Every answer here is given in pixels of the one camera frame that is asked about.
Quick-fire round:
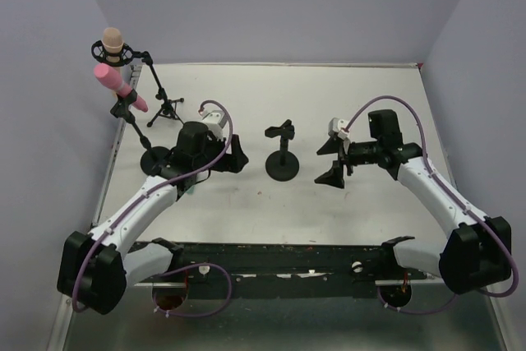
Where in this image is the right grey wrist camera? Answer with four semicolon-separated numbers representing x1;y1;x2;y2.
328;118;350;141

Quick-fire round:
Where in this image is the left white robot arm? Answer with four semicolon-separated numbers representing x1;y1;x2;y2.
57;116;248;315

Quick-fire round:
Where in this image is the black round-base stand front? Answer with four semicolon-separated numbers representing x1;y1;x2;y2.
265;119;299;182

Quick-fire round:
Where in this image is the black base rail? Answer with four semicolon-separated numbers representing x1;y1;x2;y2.
147;242;426;300

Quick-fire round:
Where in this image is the aluminium frame profile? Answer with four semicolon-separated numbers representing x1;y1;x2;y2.
44;65;143;351

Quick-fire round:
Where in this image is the beige microphone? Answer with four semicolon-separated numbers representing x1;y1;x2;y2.
102;27;124;63

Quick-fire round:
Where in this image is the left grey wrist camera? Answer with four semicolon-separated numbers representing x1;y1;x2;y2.
201;110;227;139

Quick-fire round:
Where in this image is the black tripod shock-mount stand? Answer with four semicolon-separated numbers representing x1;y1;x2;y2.
90;40;184;127

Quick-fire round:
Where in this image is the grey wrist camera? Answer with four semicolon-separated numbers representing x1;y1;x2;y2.
201;110;227;139
328;118;350;141

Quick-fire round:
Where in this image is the black round-base clip stand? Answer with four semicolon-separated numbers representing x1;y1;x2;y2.
110;90;169;175

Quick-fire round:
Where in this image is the pink microphone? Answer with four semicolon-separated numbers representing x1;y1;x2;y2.
93;63;134;99

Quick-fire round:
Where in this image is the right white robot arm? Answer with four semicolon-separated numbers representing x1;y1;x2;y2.
315;109;512;294

